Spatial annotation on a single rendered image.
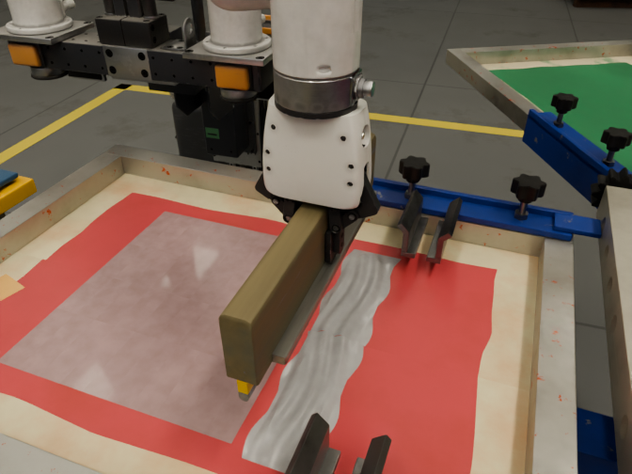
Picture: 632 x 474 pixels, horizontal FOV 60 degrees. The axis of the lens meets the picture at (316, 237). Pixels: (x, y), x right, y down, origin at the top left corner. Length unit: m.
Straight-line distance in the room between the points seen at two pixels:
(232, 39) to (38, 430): 0.70
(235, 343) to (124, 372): 0.24
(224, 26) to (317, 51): 0.59
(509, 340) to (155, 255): 0.49
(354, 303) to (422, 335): 0.10
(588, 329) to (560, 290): 1.53
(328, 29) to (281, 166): 0.14
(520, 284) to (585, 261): 1.82
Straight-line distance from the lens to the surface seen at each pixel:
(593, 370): 2.11
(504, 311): 0.73
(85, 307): 0.76
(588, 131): 1.29
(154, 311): 0.72
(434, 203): 0.83
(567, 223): 0.83
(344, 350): 0.64
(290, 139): 0.50
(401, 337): 0.67
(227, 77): 1.04
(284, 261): 0.47
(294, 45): 0.45
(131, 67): 1.17
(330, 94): 0.46
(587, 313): 2.32
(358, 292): 0.71
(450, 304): 0.72
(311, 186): 0.52
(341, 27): 0.45
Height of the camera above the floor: 1.43
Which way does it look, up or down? 35 degrees down
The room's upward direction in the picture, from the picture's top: straight up
